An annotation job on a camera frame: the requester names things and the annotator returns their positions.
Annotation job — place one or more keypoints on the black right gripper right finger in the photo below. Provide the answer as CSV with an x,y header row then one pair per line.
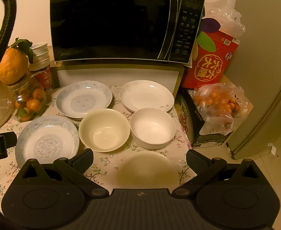
x,y
207,170

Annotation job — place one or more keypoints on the white plate with swirls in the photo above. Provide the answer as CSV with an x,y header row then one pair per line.
x,y
139,94

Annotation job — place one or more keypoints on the dark cardboard box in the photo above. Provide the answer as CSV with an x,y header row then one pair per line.
x,y
192,122

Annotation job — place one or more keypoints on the glass jar of oranges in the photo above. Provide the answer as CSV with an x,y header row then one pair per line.
x,y
30,97

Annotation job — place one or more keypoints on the floral tablecloth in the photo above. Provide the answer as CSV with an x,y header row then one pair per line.
x,y
108,164

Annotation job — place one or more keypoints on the black microwave oven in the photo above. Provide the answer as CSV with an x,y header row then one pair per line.
x,y
159,30

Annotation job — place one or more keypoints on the large pomelo with leaves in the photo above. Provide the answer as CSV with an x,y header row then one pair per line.
x,y
14,64

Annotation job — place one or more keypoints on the cream bowl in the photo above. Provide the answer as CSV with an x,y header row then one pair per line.
x,y
147,170
104,130

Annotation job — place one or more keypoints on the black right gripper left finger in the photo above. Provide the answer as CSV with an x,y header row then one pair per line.
x,y
73,170

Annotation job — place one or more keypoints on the white bowl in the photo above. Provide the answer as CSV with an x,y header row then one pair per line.
x,y
152,129

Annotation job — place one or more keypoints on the blue patterned plate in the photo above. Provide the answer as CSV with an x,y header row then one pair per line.
x,y
80,98
46,139

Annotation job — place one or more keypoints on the white refrigerator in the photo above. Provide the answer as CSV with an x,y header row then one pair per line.
x,y
256,68

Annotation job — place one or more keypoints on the stacked white cups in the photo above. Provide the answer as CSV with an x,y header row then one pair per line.
x,y
40,57

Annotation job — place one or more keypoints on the plastic bag of kumquats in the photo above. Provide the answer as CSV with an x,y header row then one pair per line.
x,y
223,108

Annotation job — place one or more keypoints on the clear plastic bag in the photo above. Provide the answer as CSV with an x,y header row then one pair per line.
x,y
228,17

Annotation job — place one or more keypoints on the red gift box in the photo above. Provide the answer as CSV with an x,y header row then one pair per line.
x,y
212,52

